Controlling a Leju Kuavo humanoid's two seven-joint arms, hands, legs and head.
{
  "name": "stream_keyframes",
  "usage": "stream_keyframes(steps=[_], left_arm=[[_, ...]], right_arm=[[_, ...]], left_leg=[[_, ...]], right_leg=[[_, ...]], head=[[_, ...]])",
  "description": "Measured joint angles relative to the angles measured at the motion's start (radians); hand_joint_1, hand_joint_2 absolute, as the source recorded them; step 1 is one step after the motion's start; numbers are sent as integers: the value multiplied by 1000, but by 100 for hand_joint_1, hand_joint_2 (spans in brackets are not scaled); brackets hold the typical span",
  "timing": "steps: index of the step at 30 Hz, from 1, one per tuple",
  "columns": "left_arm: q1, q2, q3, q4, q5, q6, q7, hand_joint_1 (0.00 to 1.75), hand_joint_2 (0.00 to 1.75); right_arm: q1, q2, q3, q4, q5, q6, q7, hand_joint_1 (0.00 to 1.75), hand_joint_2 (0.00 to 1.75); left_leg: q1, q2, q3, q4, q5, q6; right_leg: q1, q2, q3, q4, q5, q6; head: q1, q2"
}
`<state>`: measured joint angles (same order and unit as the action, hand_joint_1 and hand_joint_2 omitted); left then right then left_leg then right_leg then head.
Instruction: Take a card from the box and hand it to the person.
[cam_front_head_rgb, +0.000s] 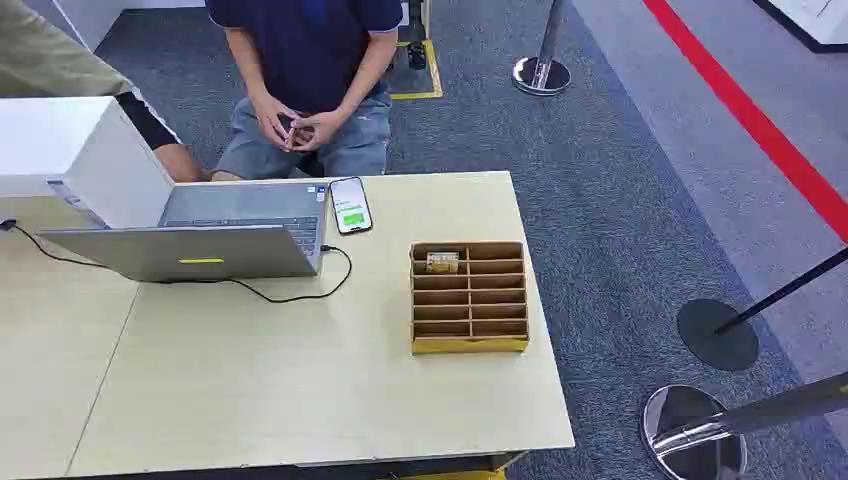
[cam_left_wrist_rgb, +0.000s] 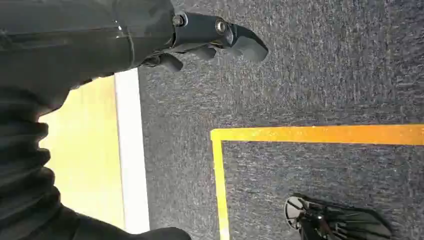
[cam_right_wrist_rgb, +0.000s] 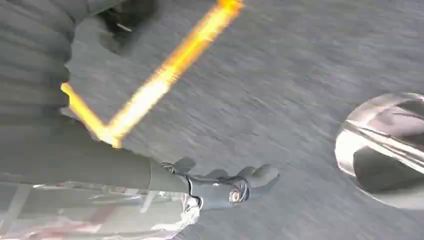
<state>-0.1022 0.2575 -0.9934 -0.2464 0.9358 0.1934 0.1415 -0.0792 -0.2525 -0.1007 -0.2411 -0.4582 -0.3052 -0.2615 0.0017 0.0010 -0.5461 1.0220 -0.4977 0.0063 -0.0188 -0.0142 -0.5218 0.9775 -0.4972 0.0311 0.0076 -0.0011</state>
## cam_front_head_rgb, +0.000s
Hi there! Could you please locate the black smartphone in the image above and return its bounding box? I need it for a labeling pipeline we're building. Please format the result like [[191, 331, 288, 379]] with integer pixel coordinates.
[[328, 176, 374, 236]]

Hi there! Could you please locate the wooden card box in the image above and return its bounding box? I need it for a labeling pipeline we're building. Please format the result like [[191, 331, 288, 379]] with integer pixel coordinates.
[[408, 240, 531, 356]]

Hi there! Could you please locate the black stand on yellow mat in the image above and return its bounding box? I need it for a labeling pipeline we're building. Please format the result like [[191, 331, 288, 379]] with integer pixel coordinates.
[[386, 0, 444, 102]]

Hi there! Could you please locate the grey laptop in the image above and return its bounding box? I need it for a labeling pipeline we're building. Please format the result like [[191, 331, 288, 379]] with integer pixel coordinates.
[[37, 182, 331, 284]]

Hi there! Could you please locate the person seated across desk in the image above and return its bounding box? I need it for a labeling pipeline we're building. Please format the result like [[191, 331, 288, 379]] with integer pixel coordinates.
[[204, 0, 404, 183]]

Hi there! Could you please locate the white box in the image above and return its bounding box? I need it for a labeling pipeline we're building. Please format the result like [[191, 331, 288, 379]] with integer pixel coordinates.
[[0, 96, 176, 231]]

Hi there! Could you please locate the person standing beside desk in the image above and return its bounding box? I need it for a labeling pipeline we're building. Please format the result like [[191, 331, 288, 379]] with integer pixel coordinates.
[[0, 0, 208, 184]]

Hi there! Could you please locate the white cabinet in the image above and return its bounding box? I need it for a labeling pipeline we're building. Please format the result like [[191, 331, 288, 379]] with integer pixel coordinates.
[[753, 0, 848, 54]]

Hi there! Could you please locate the black cable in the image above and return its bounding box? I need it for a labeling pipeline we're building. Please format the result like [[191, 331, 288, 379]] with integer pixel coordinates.
[[0, 218, 354, 305]]

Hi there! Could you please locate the chrome stanchion post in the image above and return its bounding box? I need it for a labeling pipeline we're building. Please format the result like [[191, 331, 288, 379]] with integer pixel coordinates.
[[639, 370, 848, 480], [511, 0, 573, 98]]

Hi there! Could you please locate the black stanchion post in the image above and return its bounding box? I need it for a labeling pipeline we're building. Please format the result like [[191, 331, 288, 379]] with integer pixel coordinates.
[[676, 246, 848, 373]]

